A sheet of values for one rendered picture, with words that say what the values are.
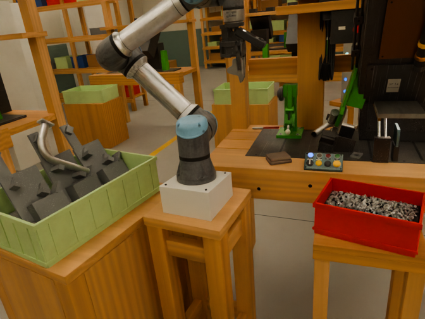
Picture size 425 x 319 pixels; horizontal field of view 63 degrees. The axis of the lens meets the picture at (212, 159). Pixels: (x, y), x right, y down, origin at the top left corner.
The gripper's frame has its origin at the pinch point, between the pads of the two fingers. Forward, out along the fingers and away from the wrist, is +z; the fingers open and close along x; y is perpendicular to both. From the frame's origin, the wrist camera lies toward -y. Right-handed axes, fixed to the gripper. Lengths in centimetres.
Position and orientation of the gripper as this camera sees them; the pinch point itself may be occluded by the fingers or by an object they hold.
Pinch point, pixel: (243, 78)
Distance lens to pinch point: 135.1
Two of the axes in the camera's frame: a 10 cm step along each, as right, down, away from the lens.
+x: -3.2, 3.8, -8.6
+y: -9.4, -0.5, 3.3
